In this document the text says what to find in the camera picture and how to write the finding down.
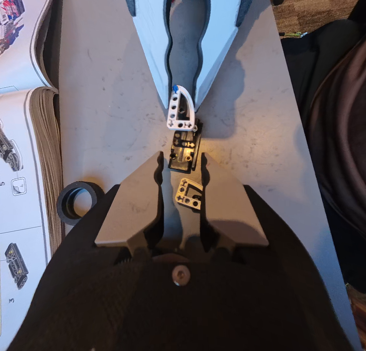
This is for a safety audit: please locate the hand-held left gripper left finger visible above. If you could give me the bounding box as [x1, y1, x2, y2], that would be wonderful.
[95, 151, 166, 254]

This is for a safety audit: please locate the plain white curved brick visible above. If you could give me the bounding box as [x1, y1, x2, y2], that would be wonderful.
[174, 178, 204, 208]

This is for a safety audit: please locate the white curved brick with pin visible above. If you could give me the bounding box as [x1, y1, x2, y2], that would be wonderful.
[167, 85, 198, 131]

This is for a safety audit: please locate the black panel brick with pins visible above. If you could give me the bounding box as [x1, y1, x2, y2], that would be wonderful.
[167, 119, 203, 175]

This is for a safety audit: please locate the grey desk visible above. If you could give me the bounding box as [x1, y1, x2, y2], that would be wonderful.
[57, 0, 361, 351]

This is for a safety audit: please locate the open instruction booklet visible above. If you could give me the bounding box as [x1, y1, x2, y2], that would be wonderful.
[0, 0, 65, 349]

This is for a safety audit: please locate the black toy tyre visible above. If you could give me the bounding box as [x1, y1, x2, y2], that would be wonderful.
[57, 182, 105, 226]

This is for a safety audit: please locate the person's clothed body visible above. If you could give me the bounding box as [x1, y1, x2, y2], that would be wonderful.
[282, 2, 366, 294]

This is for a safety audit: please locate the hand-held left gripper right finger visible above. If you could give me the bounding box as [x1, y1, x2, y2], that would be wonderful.
[200, 152, 270, 253]

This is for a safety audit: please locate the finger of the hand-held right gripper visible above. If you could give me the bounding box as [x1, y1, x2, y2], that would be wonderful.
[133, 0, 175, 109]
[194, 0, 246, 112]

